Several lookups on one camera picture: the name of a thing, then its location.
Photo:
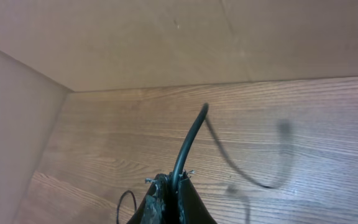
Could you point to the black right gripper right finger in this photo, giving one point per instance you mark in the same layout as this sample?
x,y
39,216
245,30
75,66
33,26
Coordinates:
x,y
191,208

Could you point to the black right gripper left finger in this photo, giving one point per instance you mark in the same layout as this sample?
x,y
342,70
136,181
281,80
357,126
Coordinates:
x,y
152,208

